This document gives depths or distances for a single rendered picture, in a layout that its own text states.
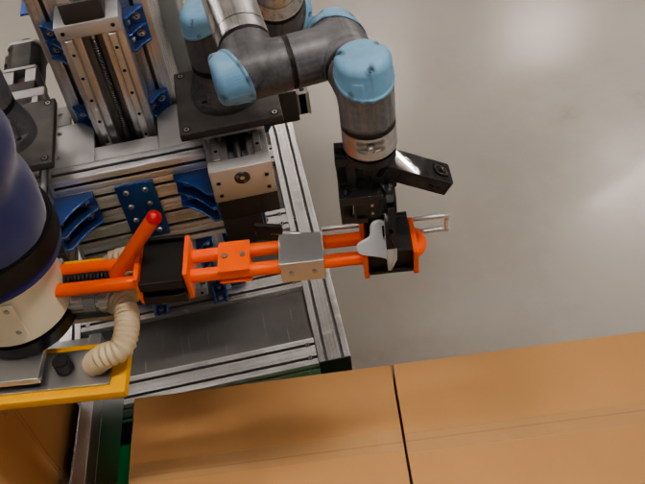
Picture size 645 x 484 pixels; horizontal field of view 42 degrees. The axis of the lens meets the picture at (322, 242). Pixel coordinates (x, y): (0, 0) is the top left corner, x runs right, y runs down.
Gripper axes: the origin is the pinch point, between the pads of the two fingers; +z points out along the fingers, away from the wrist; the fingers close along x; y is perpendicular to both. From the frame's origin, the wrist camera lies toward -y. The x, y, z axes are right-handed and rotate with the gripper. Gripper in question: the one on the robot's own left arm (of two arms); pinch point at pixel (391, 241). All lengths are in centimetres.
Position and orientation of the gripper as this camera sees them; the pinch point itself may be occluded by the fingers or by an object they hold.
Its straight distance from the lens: 132.4
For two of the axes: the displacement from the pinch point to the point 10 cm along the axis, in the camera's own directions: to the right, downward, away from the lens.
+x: 0.4, 7.4, -6.7
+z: 1.0, 6.7, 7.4
